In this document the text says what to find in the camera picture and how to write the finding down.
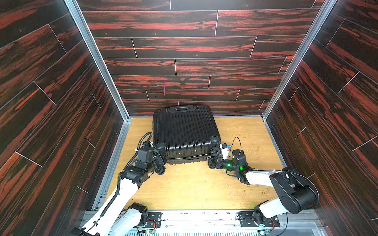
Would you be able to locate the black hard-shell suitcase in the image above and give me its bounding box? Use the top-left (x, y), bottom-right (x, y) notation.
top-left (153, 105), bottom-right (221, 165)

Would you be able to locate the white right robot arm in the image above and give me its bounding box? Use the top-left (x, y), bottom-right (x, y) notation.
top-left (208, 146), bottom-right (319, 227)

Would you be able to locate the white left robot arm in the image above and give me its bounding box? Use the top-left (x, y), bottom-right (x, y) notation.
top-left (69, 146), bottom-right (166, 236)

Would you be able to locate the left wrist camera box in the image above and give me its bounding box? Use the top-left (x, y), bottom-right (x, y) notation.
top-left (135, 146), bottom-right (155, 170)

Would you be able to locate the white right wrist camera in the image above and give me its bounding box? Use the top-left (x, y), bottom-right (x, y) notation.
top-left (220, 143), bottom-right (231, 159)

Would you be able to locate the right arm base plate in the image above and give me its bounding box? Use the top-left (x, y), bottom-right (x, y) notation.
top-left (236, 210), bottom-right (280, 228)

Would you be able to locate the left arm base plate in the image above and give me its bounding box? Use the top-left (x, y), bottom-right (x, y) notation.
top-left (137, 211), bottom-right (162, 229)

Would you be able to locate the aluminium front rail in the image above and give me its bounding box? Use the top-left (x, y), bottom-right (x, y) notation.
top-left (78, 210), bottom-right (325, 236)

